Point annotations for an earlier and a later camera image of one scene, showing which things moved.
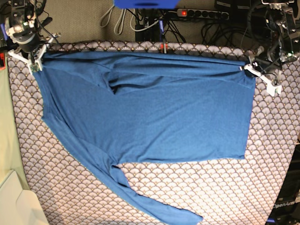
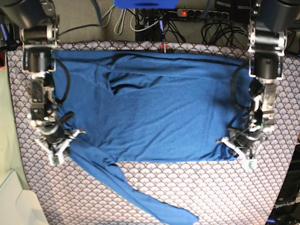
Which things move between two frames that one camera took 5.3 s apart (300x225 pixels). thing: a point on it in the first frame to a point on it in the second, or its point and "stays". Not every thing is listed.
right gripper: (269, 58) to (243, 137)
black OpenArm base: (286, 210) stays
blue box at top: (146, 4) stays
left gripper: (27, 40) to (54, 134)
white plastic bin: (19, 206) stays
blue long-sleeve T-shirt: (117, 108) stays
